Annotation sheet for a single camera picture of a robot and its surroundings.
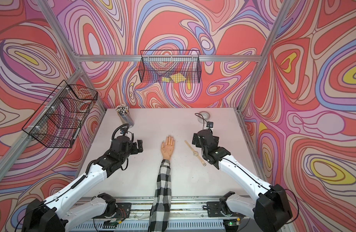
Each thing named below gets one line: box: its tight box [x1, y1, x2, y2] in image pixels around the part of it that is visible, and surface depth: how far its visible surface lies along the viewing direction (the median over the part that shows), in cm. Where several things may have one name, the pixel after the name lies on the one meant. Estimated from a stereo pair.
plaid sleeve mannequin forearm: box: [148, 159, 172, 232], surface depth 74 cm
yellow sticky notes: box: [161, 72, 187, 84], surface depth 92 cm
